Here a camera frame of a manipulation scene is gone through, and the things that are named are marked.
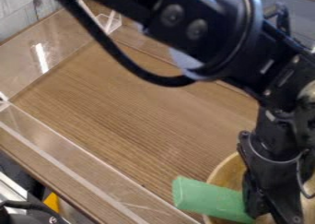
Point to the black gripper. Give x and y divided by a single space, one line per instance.
272 182

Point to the green rectangular block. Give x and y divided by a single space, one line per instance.
210 200

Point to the brown wooden bowl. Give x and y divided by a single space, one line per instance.
227 175

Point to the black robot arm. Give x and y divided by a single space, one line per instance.
240 44

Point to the yellow black clamp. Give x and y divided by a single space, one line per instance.
51 201

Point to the clear acrylic enclosure wall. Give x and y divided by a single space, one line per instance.
103 137

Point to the clear acrylic corner bracket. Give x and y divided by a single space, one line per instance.
108 22

